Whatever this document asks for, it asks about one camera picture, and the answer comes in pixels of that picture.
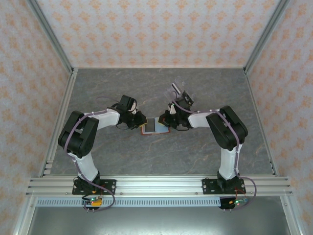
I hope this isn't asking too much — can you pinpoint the aluminium corner post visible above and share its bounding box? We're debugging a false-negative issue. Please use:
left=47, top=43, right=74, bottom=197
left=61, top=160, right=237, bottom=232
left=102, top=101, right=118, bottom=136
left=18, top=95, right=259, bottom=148
left=25, top=0, right=75, bottom=74
left=244, top=0, right=291, bottom=74

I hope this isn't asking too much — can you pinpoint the aluminium frame leg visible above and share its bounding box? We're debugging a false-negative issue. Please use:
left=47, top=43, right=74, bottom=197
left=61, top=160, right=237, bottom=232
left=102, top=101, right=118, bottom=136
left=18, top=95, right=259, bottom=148
left=280, top=195, right=305, bottom=235
left=13, top=195, right=37, bottom=235

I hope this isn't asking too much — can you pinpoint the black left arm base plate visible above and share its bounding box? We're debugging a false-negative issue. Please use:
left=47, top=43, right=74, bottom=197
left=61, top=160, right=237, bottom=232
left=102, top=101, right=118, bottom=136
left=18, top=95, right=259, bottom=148
left=72, top=179, right=117, bottom=196

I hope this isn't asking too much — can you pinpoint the grey metal sheet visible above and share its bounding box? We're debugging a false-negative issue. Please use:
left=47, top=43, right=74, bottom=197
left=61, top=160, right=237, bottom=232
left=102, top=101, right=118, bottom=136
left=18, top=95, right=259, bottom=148
left=26, top=207, right=294, bottom=235

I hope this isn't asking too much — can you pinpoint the aluminium side rail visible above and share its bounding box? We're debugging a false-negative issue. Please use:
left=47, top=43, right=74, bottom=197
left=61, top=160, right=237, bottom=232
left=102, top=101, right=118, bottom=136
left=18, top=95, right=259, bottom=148
left=39, top=68, right=79, bottom=178
left=244, top=68, right=279, bottom=177

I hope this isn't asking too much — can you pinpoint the black card with white print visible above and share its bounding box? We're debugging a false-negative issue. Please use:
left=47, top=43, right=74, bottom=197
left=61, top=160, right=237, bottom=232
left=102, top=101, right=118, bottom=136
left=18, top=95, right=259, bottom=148
left=180, top=90, right=195, bottom=107

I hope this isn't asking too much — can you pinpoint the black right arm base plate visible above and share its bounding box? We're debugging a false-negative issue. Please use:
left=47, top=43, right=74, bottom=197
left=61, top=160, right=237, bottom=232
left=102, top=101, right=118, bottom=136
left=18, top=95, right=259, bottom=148
left=202, top=178, right=246, bottom=196

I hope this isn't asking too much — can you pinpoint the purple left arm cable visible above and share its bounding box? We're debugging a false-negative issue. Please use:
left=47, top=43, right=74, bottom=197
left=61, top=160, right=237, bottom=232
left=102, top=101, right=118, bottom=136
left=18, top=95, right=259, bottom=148
left=65, top=96, right=115, bottom=213

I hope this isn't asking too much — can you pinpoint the clear plastic packet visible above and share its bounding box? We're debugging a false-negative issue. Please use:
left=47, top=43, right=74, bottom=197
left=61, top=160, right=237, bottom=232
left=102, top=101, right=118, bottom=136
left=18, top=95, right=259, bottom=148
left=163, top=75, right=195, bottom=108

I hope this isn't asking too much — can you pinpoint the black VIP card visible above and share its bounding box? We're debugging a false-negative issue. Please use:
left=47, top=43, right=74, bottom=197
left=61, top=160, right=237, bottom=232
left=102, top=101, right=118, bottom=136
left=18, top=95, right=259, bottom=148
left=143, top=118, right=157, bottom=133

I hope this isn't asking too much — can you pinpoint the grey slotted cable duct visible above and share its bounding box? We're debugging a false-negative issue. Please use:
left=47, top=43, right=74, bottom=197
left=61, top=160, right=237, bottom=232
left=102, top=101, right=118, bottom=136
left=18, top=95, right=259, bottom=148
left=36, top=197, right=276, bottom=208

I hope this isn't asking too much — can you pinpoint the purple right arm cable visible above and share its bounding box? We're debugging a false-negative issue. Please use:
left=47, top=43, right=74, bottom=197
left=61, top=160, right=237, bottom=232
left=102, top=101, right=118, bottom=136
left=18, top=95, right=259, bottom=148
left=170, top=90, right=257, bottom=211

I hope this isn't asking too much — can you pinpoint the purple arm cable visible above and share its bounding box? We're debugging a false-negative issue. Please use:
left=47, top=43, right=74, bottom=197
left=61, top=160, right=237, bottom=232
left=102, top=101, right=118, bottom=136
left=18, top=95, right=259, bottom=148
left=170, top=90, right=257, bottom=211
left=65, top=96, right=115, bottom=213

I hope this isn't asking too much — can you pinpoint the brown leather card holder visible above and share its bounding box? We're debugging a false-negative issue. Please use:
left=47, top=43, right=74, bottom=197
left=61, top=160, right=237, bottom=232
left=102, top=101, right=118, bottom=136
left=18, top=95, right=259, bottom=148
left=140, top=117, right=171, bottom=136

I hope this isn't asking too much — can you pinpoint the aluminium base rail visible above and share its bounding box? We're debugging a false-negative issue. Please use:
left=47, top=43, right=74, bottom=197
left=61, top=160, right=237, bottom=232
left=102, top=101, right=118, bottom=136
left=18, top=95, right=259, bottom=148
left=25, top=175, right=293, bottom=196

